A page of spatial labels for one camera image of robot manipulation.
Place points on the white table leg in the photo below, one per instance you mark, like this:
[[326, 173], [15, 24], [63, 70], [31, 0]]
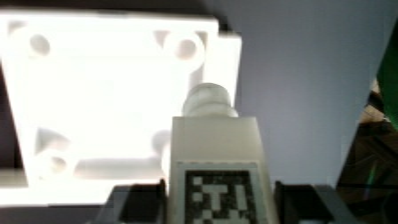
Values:
[[220, 181]]

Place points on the white square tabletop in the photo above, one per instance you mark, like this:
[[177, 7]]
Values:
[[101, 68]]

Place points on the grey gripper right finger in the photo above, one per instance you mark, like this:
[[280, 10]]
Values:
[[310, 205]]

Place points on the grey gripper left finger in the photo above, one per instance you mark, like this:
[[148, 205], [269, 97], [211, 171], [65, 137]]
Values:
[[136, 205]]

